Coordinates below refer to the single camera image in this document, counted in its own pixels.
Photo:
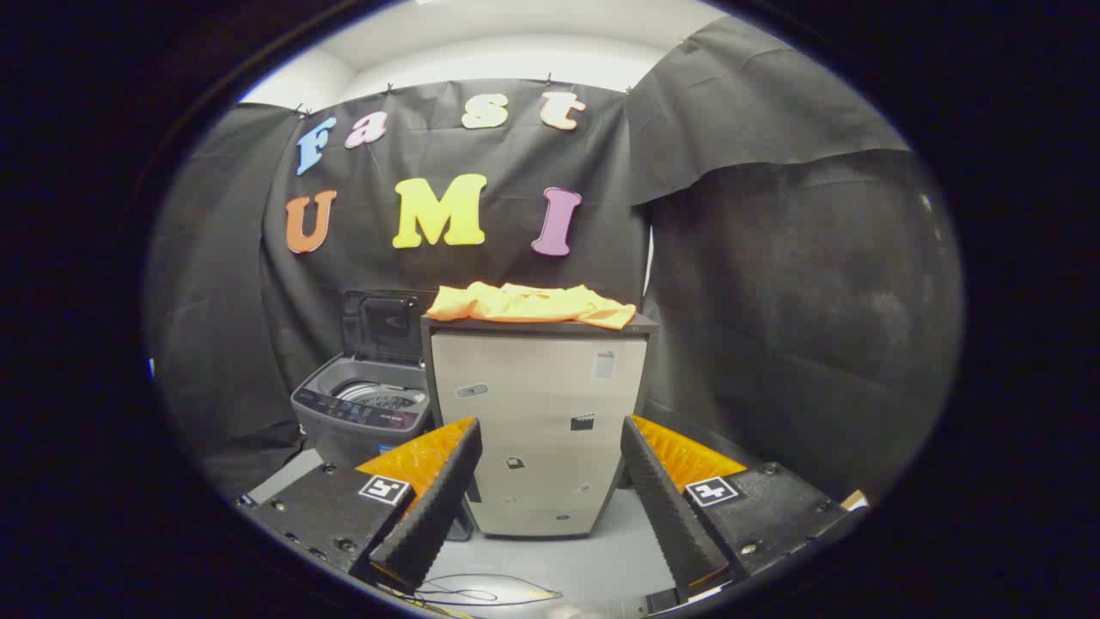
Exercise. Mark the grey washing machine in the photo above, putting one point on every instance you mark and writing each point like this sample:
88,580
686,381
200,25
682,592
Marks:
344,430

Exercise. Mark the orange garment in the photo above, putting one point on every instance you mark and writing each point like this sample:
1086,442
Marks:
533,303

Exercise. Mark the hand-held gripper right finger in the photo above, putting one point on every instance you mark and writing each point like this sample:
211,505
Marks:
666,507

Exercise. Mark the grey cabinet with dark top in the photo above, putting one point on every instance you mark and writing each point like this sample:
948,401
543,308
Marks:
533,413

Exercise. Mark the black backdrop cloth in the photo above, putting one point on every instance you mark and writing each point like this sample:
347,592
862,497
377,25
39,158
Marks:
773,301

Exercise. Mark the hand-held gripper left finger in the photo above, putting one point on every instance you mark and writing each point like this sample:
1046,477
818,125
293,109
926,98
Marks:
434,507

